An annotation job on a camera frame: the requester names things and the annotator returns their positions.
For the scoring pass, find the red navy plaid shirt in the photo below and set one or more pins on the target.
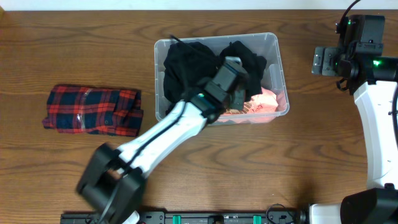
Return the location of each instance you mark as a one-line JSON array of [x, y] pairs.
[[81, 109]]

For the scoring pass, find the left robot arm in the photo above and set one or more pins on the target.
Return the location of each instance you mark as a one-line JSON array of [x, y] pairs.
[[114, 180]]

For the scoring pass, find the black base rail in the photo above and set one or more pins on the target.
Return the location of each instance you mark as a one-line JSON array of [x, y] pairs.
[[274, 215]]

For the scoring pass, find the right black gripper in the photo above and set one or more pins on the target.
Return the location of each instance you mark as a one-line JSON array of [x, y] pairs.
[[333, 55]]

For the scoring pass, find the clear plastic storage bin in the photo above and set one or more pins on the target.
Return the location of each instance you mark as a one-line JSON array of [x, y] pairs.
[[263, 44]]

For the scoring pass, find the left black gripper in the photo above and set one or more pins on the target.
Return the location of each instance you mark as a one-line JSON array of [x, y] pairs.
[[237, 99]]

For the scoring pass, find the black garment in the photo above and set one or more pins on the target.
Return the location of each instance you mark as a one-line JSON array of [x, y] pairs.
[[189, 67]]

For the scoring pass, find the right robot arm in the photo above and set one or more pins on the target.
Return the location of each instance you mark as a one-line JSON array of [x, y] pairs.
[[372, 81]]

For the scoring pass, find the pink shirt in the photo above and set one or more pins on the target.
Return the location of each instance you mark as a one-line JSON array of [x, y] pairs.
[[256, 110]]

